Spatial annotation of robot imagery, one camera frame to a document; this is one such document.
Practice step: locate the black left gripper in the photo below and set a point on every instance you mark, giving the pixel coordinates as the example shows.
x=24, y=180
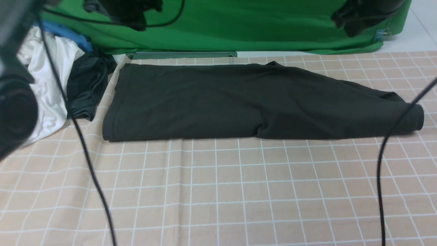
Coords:
x=128, y=13

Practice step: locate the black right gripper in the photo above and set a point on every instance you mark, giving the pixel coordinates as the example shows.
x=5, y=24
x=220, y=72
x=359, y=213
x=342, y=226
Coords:
x=356, y=16

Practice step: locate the dark gray long-sleeved shirt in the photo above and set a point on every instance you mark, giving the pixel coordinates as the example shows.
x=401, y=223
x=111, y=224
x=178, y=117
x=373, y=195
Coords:
x=268, y=101

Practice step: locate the blue binder clip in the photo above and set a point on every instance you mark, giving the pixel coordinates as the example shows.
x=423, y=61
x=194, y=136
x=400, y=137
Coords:
x=382, y=34

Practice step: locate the green backdrop cloth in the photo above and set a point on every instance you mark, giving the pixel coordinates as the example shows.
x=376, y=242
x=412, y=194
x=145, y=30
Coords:
x=243, y=25

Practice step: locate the blue crumpled garment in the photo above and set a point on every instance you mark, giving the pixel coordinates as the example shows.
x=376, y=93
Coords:
x=63, y=31

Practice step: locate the dark crumpled garment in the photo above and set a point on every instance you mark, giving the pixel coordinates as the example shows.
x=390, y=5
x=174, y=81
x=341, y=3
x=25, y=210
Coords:
x=87, y=83

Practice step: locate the white crumpled garment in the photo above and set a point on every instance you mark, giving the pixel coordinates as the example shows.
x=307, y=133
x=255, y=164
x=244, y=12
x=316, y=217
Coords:
x=52, y=114

